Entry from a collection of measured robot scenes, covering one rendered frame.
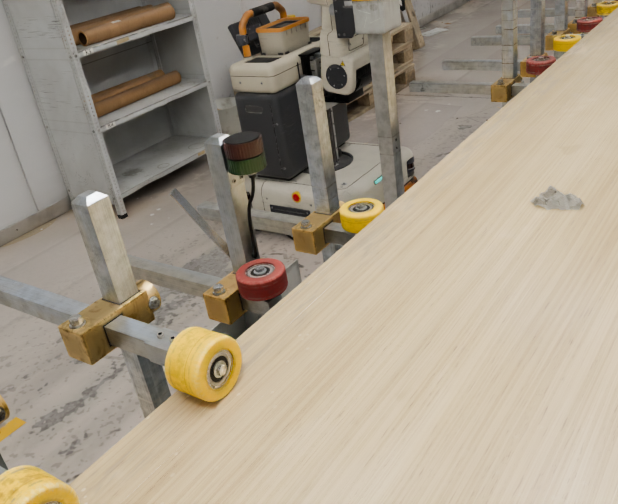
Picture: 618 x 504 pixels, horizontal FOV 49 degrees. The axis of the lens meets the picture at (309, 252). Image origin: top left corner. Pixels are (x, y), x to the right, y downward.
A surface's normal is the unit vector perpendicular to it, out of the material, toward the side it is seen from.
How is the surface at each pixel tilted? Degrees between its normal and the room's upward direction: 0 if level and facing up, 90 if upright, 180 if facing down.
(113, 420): 0
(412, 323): 0
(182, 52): 90
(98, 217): 90
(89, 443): 0
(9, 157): 90
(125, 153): 90
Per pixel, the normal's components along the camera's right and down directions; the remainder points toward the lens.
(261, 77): -0.56, 0.47
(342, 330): -0.15, -0.87
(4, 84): 0.81, 0.16
